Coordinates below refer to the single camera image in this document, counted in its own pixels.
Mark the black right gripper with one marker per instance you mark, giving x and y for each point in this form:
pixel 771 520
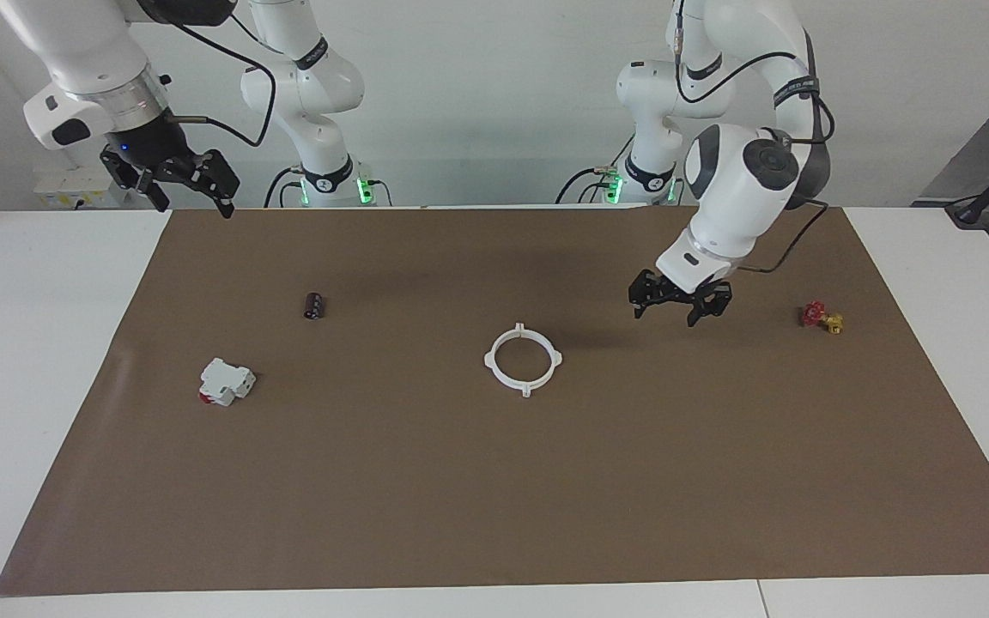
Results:
pixel 151 140

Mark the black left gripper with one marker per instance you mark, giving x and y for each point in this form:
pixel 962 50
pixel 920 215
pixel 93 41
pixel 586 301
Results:
pixel 685 290

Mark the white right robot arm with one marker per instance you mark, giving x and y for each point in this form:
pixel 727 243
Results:
pixel 306 86

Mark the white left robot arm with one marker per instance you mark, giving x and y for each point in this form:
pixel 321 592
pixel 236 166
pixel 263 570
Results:
pixel 735 206

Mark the red and yellow valve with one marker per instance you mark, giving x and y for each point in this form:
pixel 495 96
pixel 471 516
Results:
pixel 814 314

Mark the black cylindrical capacitor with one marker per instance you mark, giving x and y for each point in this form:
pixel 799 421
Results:
pixel 314 306

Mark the white circuit breaker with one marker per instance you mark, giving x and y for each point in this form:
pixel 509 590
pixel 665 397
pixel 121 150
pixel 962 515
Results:
pixel 224 380

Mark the brown paper table mat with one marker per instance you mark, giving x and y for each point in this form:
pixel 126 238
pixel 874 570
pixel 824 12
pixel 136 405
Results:
pixel 494 498

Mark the white wall socket strip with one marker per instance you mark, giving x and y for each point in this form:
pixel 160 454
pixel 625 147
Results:
pixel 65 184

